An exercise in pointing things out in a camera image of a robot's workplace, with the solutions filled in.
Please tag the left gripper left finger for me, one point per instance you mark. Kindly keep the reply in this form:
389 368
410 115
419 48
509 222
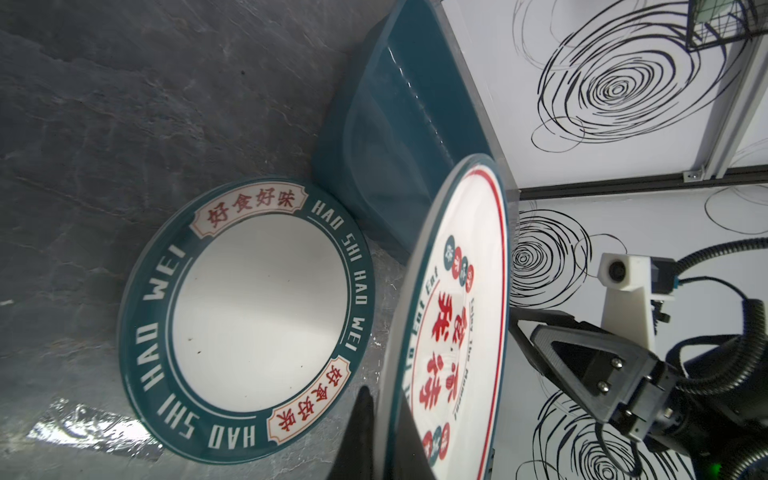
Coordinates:
354 460

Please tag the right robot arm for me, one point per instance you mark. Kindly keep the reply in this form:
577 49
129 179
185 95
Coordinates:
706 399

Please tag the black wire basket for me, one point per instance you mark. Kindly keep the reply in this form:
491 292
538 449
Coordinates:
714 23

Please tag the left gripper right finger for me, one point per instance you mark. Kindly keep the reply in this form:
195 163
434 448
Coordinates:
412 463

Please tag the green rim Hao Shi Wei plate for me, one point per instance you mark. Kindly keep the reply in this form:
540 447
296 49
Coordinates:
245 318

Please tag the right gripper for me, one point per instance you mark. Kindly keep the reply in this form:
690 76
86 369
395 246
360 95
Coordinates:
614 379

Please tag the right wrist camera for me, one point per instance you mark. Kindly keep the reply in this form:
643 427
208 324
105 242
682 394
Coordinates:
633 284

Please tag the teal plastic bin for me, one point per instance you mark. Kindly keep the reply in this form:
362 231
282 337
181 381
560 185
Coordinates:
406 112

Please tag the white plate red characters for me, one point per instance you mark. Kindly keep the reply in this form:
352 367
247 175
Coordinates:
445 355

